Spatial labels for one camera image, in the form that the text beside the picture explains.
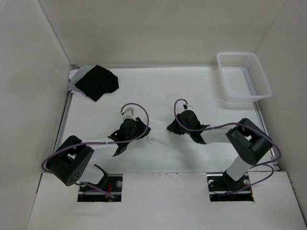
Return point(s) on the white plastic basket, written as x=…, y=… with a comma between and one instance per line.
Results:
x=242, y=77

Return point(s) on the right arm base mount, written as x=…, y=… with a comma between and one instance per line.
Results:
x=221, y=190

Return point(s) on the white tank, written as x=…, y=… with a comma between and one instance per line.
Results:
x=71, y=75
x=165, y=152

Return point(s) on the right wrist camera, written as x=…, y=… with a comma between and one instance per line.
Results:
x=187, y=107

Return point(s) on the grey folded tank top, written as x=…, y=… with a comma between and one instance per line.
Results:
x=82, y=70

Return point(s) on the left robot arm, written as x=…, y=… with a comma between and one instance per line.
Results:
x=70, y=160

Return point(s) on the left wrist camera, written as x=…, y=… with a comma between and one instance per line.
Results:
x=128, y=114

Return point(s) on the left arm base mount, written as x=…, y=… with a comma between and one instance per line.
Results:
x=110, y=183

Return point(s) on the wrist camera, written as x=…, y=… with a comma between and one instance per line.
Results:
x=128, y=114
x=187, y=107

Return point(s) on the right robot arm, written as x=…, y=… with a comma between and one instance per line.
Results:
x=247, y=139

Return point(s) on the white folded tank top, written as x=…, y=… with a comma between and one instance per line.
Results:
x=71, y=75

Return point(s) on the black folded tank top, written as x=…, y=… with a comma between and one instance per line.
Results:
x=96, y=82

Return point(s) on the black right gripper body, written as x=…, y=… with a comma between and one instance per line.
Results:
x=177, y=130

